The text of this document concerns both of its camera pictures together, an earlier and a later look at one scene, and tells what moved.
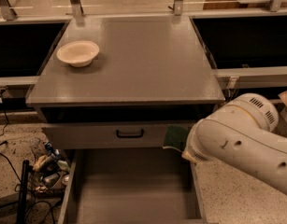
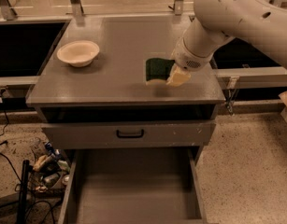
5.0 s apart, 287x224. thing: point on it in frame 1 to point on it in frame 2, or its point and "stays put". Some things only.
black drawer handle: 118,134 stays put
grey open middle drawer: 131,186 stays put
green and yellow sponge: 176,136 to 157,71
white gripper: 194,150 to 187,58
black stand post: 22,203 stays put
